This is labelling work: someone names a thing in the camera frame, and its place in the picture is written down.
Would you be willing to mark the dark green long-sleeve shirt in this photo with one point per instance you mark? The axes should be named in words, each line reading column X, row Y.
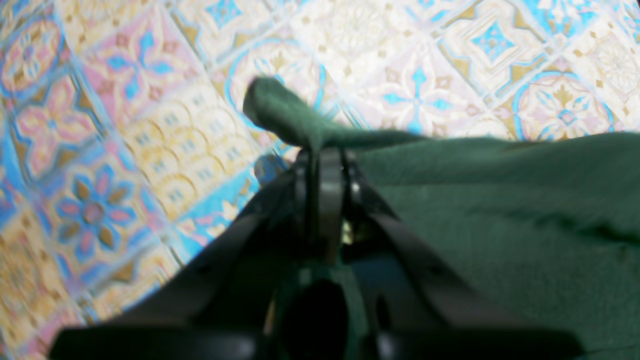
column 548, row 229

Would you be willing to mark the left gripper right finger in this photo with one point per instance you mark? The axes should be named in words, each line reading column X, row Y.
column 438, row 316

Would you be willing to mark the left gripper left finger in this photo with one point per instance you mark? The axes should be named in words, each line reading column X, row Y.
column 215, row 307

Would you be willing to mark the colourful patterned tablecloth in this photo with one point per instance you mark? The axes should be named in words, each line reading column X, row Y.
column 124, row 150

